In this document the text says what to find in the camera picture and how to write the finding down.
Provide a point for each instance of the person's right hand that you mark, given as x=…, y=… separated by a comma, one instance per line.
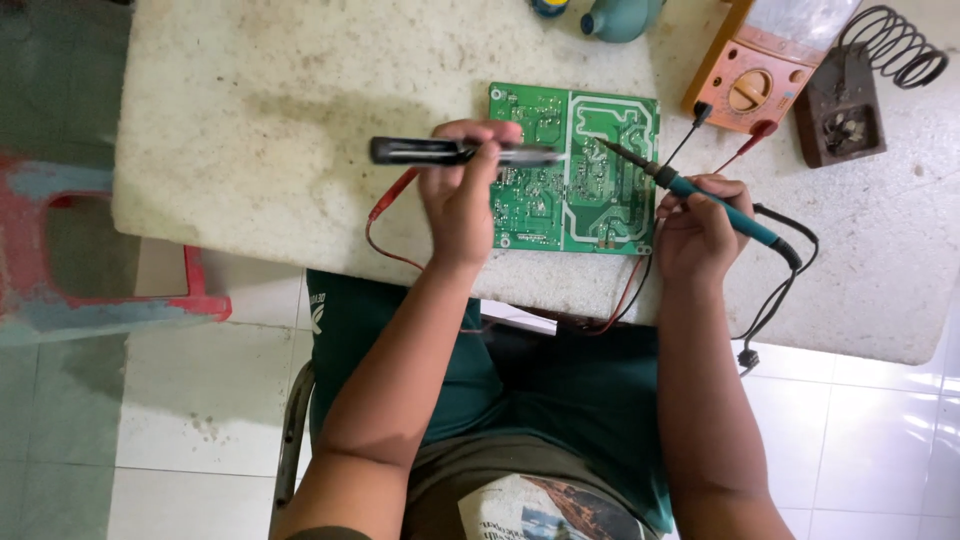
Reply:
x=694, y=244

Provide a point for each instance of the olive printed t-shirt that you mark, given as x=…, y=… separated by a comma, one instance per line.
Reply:
x=517, y=495

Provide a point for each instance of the metal chair frame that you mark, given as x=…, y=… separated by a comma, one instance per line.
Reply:
x=292, y=427

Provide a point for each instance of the brown soldering iron stand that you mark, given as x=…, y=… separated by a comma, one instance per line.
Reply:
x=832, y=97

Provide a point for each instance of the person's left hand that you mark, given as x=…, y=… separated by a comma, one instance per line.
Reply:
x=454, y=217

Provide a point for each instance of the person's left fingers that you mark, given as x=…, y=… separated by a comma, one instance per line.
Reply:
x=480, y=131

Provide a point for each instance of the orange multimeter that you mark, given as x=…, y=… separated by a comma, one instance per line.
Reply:
x=750, y=90

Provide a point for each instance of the dark green shorts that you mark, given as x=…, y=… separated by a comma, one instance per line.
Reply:
x=570, y=405

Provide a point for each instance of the teal plastic bottle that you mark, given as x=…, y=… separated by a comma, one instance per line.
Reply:
x=619, y=16

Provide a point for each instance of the black desoldering pump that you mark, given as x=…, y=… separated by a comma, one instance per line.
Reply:
x=420, y=151

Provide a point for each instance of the black multimeter test lead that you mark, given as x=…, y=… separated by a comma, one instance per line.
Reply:
x=701, y=112

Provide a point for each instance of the blue and yellow container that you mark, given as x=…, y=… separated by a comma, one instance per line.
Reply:
x=549, y=6

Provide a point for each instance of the red plastic stool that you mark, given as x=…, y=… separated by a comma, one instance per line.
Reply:
x=30, y=247

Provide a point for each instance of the green circuit board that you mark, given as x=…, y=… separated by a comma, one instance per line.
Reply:
x=600, y=135

